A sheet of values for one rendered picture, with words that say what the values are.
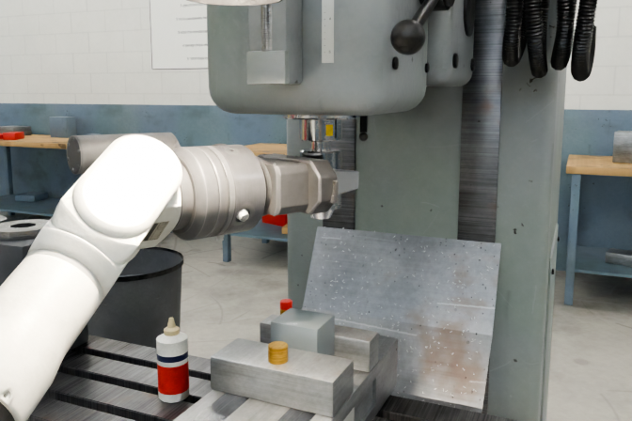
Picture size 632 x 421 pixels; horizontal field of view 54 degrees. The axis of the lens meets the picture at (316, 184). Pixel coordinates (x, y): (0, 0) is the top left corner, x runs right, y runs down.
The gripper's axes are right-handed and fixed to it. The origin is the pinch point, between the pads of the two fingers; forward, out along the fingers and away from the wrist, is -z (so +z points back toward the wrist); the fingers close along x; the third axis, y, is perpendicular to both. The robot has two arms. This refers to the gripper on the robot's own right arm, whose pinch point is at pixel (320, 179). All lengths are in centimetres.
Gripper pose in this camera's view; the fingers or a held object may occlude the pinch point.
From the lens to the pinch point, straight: 69.4
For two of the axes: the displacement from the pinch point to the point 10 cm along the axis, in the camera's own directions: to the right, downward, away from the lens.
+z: -7.5, 0.9, -6.6
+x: -6.7, -1.1, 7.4
